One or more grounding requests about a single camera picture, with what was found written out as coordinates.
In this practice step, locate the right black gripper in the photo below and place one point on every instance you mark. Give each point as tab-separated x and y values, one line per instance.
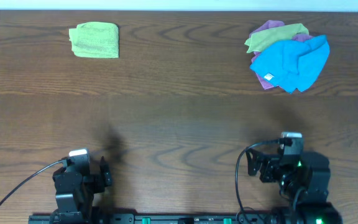
263	166

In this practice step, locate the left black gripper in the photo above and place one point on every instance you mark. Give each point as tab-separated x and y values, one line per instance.
100	178

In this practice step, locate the bright green microfiber cloth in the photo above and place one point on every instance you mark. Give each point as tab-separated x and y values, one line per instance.
95	40

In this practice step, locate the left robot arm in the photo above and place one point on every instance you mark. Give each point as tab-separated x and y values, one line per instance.
75	187

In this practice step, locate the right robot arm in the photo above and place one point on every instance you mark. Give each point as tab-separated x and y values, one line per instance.
303	179

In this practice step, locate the blue microfiber cloth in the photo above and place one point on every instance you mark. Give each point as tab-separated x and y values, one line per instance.
293	65

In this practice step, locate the olive green microfiber cloth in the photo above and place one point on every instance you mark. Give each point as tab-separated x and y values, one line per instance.
261	40

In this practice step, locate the purple microfiber cloth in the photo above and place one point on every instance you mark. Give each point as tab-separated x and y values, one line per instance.
271	24

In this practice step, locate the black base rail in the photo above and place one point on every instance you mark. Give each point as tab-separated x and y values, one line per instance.
128	218

